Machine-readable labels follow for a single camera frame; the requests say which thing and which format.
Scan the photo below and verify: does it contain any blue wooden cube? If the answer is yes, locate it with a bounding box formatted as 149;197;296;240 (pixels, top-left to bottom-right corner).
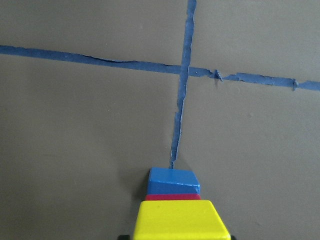
147;167;201;195

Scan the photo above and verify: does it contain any red wooden cube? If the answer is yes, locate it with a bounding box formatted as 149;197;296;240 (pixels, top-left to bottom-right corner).
145;193;201;201

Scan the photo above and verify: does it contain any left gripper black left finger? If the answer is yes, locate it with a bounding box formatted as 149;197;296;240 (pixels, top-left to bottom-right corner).
118;234;133;240

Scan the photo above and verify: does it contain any yellow wooden cube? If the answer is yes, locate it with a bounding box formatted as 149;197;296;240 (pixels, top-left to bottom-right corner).
133;200;231;240

